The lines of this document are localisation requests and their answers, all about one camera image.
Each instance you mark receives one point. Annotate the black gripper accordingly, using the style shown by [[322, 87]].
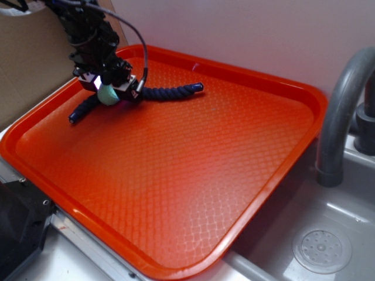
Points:
[[96, 65]]

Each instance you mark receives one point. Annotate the green ball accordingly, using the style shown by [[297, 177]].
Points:
[[107, 95]]

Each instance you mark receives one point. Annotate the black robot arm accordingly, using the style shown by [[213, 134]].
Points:
[[85, 25]]

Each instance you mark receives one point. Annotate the brown cardboard panel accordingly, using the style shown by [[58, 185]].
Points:
[[34, 61]]

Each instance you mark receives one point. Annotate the orange plastic tray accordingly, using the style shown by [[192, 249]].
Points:
[[169, 185]]

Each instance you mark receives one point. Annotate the black box device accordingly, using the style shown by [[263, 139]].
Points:
[[25, 216]]

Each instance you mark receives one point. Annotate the grey curved faucet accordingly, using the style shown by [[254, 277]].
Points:
[[347, 95]]

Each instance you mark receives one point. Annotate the grey toy sink basin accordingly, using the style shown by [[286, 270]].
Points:
[[298, 202]]

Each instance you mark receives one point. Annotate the round sink drain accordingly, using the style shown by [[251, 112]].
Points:
[[322, 249]]

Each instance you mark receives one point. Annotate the grey faucet handle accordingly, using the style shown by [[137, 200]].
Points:
[[364, 141]]

